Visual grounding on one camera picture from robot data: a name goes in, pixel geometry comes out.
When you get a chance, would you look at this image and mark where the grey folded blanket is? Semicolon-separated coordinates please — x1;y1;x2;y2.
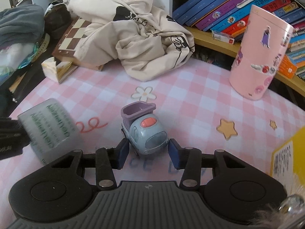
1;4;44;48

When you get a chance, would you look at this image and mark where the yellow cardboard box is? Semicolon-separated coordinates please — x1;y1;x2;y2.
270;128;304;195

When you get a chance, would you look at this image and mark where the cream canvas tote bag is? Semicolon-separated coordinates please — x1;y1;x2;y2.
68;0;195;81

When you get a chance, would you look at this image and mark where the torn white paper box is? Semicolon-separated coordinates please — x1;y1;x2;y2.
41;57;78;84

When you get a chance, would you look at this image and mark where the iridescent plastic bag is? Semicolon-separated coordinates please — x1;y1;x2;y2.
0;34;50;84

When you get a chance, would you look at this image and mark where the row of children's books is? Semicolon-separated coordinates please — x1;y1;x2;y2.
172;0;305;80

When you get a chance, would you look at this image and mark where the clear packing tape roll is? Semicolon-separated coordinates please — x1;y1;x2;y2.
18;98;84;164

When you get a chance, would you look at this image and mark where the wooden chess board box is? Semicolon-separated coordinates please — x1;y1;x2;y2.
52;17;103;71

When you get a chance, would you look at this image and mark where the grey purple toy truck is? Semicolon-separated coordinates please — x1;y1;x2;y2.
120;101;169;156

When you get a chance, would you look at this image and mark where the pink sticker cylinder canister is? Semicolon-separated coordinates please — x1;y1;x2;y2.
229;5;294;100

